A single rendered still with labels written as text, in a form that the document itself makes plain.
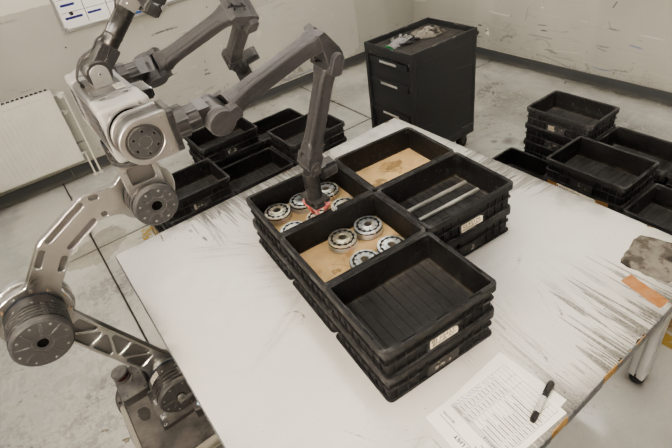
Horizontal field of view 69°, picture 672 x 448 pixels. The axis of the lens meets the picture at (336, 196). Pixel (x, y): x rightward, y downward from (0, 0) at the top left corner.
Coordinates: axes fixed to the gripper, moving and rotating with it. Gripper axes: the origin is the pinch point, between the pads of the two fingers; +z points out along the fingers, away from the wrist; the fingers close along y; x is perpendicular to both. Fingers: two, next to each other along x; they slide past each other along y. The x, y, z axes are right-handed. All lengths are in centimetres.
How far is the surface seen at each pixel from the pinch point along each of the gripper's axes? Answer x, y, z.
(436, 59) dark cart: -152, 82, 10
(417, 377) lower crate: 16, -66, 12
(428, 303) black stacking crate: 0, -55, 4
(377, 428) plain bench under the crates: 33, -68, 16
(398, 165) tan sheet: -47.2, 7.0, 5.0
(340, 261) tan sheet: 7.4, -21.8, 3.8
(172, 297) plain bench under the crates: 56, 20, 17
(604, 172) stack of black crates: -144, -36, 40
